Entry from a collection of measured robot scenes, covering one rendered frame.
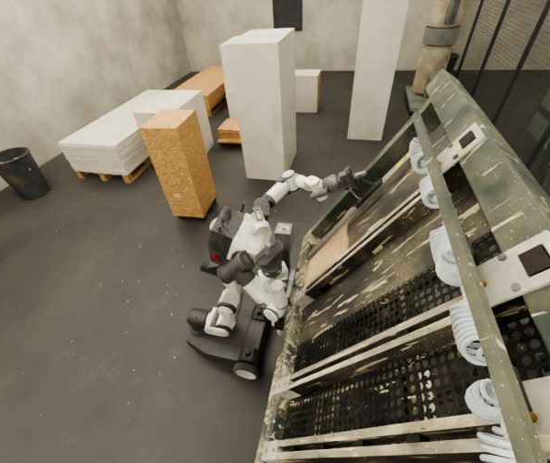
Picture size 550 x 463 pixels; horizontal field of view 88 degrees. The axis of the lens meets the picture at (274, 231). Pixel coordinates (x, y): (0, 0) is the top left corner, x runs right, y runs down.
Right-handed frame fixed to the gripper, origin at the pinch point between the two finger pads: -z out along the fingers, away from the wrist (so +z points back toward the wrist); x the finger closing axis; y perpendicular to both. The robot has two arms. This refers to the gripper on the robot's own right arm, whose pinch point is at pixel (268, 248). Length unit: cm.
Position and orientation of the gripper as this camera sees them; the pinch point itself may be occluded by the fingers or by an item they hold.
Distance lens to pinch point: 100.9
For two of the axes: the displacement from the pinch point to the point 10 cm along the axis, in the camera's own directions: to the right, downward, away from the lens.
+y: 7.1, 5.9, -3.9
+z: 0.5, 5.1, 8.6
